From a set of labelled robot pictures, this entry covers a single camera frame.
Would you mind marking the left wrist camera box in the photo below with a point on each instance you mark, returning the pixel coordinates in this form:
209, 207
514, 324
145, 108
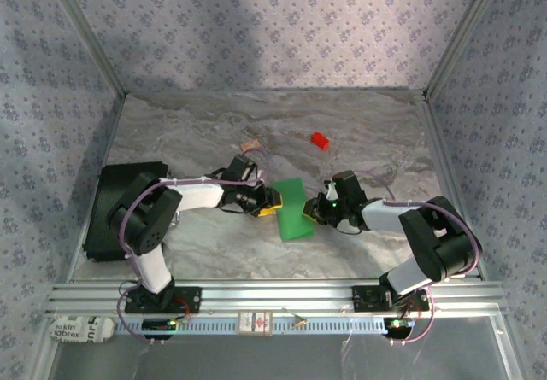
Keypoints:
251, 174

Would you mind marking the aluminium mounting rail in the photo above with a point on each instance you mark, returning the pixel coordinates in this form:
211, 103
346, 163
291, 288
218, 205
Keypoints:
278, 294

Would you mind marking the aluminium corner post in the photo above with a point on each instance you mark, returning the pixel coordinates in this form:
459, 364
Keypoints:
461, 34
88, 34

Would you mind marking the black left controller board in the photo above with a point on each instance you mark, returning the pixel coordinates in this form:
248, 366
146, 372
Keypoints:
156, 325

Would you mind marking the black right controller board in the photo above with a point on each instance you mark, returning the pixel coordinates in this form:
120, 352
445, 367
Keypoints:
399, 326

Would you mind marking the small card with red logo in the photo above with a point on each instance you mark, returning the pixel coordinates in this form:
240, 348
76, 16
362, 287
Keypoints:
255, 323

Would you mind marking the aluminium side rail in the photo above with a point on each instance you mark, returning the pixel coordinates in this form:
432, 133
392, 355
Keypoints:
112, 134
440, 141

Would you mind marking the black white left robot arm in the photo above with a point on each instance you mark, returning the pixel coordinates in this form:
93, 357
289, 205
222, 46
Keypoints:
145, 222

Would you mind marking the grey panel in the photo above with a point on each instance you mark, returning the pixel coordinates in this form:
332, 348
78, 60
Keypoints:
256, 358

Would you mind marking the black case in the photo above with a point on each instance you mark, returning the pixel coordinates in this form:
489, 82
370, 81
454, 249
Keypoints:
102, 192

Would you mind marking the black controller board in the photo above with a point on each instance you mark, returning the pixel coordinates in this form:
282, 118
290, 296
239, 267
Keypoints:
156, 325
399, 326

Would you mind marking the red block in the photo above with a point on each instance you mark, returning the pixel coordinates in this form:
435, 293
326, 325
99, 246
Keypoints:
320, 140

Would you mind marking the small tan block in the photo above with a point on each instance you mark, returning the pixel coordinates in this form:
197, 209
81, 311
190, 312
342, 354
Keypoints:
250, 145

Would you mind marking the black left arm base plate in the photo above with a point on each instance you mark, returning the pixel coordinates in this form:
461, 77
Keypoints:
190, 299

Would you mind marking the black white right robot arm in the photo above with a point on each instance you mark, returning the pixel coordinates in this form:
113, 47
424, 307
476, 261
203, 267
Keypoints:
440, 243

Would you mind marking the brass clip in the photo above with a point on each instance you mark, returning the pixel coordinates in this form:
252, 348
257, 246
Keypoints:
301, 322

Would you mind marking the green paper sheet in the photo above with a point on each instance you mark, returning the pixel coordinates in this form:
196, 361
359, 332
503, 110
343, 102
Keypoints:
295, 213

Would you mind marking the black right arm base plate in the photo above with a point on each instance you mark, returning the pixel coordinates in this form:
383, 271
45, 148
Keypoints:
363, 299

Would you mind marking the chrome metal fitting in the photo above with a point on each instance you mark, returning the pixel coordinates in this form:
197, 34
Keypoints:
175, 220

